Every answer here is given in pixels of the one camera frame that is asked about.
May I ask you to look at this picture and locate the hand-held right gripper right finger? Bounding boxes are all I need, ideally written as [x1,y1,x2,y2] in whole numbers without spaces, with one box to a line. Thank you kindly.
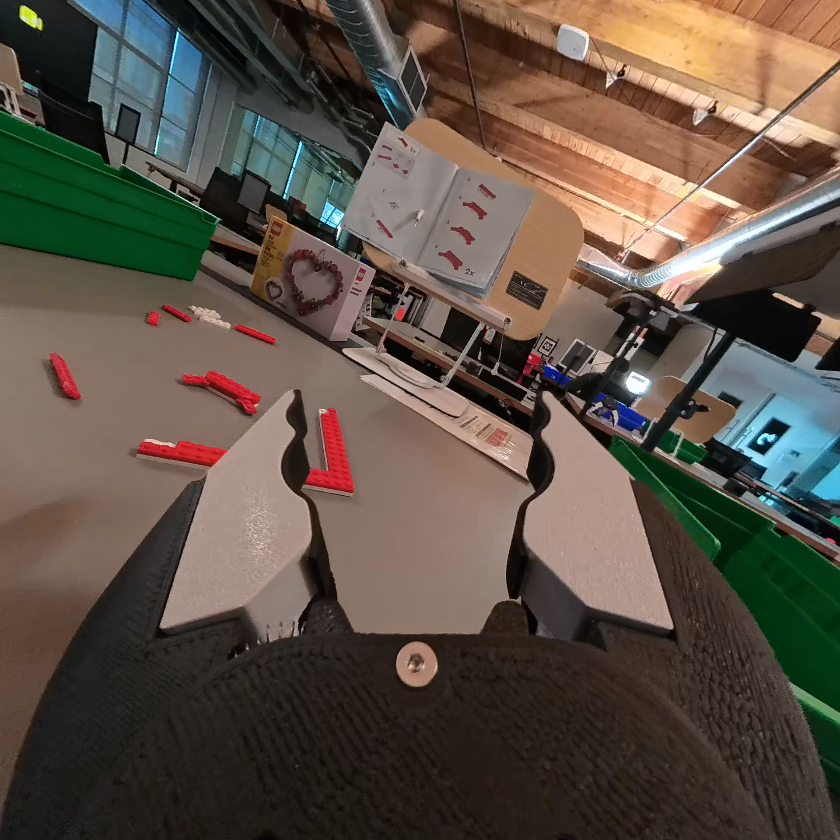
[507,391,676,639]

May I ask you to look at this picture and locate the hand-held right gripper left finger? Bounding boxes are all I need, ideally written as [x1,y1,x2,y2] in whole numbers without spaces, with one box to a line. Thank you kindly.
[159,390,337,643]

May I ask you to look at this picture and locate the narrow red lego plate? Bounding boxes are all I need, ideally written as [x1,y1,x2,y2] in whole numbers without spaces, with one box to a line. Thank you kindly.
[49,353,83,400]

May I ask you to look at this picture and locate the red and white lego assembly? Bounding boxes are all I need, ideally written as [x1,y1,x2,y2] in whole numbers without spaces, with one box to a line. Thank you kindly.
[136,438,227,470]

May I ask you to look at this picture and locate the red lego arch assembly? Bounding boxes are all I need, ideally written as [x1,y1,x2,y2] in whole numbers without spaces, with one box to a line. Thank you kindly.
[182,371,262,416]

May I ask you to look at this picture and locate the lego set box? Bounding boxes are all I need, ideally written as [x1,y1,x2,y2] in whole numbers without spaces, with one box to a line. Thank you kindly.
[251,215,376,342]

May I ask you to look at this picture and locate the lego instruction booklet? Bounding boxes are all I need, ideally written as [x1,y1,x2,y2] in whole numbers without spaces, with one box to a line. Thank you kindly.
[341,123,536,291]

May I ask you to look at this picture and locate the white sheet with red print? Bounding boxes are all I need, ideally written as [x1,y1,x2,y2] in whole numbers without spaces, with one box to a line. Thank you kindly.
[360,373,534,481]

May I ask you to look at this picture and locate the wooden book stand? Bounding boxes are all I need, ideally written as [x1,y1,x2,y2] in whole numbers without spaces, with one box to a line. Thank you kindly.
[363,118,585,417]

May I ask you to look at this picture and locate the large glass window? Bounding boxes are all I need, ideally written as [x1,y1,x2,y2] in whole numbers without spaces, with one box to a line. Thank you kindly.
[69,0,212,173]
[226,108,358,227]

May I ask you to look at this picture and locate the black wall poster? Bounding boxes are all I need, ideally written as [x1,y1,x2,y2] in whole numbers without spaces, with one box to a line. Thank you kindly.
[748,416,791,457]

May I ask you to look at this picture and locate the raised desk black frame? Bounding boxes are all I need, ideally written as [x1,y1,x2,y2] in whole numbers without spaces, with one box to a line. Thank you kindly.
[640,220,840,454]

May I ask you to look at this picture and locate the silver spiral duct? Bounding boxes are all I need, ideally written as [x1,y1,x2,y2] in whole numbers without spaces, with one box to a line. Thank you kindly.
[577,171,840,290]

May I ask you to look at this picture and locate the silver duct with grille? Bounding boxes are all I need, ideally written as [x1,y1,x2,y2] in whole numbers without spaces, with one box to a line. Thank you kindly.
[325,0,431,129]

